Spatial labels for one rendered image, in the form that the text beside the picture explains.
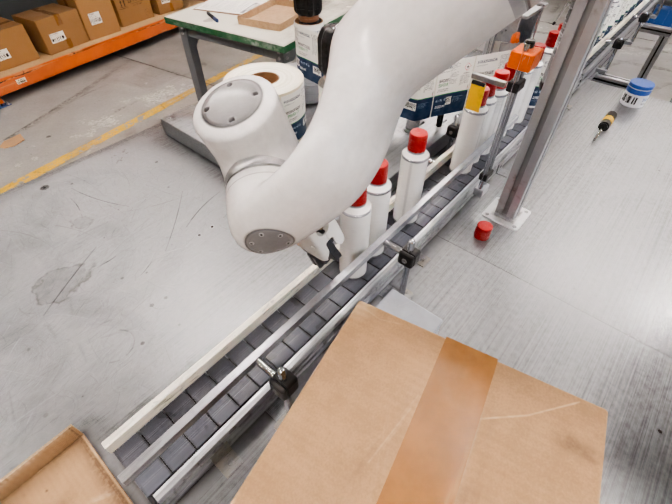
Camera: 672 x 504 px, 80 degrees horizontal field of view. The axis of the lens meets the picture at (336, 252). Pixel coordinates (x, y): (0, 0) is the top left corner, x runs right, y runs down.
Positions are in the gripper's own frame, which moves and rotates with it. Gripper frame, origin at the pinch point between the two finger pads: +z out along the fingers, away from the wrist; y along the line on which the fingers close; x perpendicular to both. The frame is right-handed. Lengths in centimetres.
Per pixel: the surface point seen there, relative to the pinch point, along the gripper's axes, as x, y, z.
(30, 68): -23, 349, 95
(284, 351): 15.3, -2.9, 6.1
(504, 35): -83, 10, 22
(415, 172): -24.6, -1.4, 6.3
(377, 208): -13.0, -1.5, 2.9
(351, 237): -5.8, -1.6, 2.0
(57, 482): 48.1, 8.9, -1.1
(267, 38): -83, 118, 51
